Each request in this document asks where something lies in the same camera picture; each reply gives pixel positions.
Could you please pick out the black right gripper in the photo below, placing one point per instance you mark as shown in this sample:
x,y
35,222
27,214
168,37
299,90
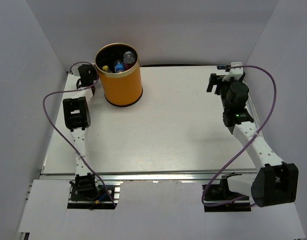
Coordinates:
x,y
216,80

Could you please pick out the red label plastic bottle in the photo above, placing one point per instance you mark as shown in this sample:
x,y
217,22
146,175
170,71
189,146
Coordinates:
x,y
128,59

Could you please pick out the blue label plastic bottle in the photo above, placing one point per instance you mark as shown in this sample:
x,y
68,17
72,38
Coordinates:
x,y
118,66

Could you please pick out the yellow cap clear bottle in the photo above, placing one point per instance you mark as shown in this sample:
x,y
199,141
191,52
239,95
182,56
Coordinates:
x,y
106,69

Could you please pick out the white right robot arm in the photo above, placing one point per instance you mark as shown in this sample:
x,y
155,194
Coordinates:
x,y
276,181

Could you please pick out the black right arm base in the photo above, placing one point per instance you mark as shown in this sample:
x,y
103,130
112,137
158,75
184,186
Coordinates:
x,y
220,192

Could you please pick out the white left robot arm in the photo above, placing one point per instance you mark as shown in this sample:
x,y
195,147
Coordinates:
x,y
77,120

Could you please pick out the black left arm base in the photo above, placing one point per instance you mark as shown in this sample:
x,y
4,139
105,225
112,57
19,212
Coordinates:
x,y
92,199

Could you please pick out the orange cylindrical bin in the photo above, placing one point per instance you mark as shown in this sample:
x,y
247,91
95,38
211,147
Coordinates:
x,y
120,89

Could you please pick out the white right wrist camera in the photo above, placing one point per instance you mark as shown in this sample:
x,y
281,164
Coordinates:
x,y
233,72

